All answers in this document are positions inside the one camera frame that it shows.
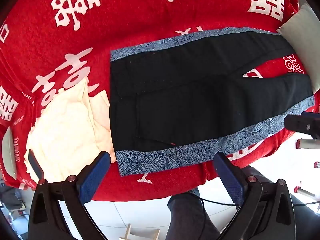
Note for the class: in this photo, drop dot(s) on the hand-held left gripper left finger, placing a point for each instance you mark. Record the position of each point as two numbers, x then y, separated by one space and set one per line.
94 178

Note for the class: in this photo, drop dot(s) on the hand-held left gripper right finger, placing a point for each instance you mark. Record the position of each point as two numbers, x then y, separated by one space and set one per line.
231 180

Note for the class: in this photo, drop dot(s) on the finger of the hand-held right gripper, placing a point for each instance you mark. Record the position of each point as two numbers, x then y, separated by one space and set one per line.
297 125

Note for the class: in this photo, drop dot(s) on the black pants with patterned stripes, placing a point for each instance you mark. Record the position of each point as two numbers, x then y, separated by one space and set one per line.
187 92

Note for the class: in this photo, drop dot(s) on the white red-capped tube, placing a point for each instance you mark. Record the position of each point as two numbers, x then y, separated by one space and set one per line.
306 191
308 143
317 164

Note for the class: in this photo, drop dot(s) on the cream white folded cloth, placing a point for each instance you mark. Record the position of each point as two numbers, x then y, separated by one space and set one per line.
65 130

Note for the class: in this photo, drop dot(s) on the wooden stool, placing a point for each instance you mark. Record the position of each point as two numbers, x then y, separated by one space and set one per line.
140 233

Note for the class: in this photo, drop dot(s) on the light grey pillow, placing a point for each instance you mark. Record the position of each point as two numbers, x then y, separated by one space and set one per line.
305 35
8 152

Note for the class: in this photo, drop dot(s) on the red printed blanket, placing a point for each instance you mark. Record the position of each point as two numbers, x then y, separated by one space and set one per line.
150 17

